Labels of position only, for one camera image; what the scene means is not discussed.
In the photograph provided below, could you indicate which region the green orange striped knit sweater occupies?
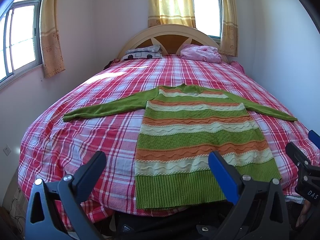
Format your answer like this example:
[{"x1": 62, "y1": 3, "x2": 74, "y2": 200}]
[{"x1": 63, "y1": 84, "x2": 296, "y2": 210}]

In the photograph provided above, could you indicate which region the person's right hand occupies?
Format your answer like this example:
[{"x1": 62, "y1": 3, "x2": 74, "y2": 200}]
[{"x1": 296, "y1": 200, "x2": 311, "y2": 227}]

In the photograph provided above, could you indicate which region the red white plaid bedspread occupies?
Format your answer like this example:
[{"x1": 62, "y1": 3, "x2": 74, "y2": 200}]
[{"x1": 17, "y1": 54, "x2": 317, "y2": 230}]

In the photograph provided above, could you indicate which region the pink cloth beside bed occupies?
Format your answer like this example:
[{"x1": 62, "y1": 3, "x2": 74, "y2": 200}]
[{"x1": 230, "y1": 61, "x2": 245, "y2": 74}]

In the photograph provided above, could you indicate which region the yellow curtain right of window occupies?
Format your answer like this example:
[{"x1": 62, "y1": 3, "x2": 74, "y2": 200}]
[{"x1": 220, "y1": 0, "x2": 239, "y2": 57}]

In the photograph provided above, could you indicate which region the pink pillow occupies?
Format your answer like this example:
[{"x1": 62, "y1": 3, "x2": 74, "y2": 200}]
[{"x1": 180, "y1": 44, "x2": 222, "y2": 63}]

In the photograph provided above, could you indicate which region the yellow curtain at side window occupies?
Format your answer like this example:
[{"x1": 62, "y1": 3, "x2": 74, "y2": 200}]
[{"x1": 40, "y1": 0, "x2": 65, "y2": 78}]

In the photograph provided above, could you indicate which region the window behind bed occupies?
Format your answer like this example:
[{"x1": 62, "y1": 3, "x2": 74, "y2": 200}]
[{"x1": 193, "y1": 0, "x2": 222, "y2": 40}]

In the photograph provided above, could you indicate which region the cream wooden headboard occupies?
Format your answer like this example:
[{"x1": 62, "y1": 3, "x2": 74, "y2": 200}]
[{"x1": 117, "y1": 24, "x2": 219, "y2": 59}]

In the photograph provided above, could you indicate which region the grey white folded blanket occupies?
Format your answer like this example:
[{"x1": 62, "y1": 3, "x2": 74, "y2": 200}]
[{"x1": 120, "y1": 44, "x2": 163, "y2": 61}]

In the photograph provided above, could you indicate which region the yellow curtain behind headboard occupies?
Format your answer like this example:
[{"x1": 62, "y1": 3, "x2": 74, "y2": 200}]
[{"x1": 148, "y1": 0, "x2": 196, "y2": 28}]

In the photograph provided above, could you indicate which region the white wall socket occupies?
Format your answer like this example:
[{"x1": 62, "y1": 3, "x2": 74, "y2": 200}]
[{"x1": 3, "y1": 145, "x2": 11, "y2": 156}]

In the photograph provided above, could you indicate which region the side window with grey frame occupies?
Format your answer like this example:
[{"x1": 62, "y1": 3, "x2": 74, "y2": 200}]
[{"x1": 1, "y1": 0, "x2": 42, "y2": 87}]

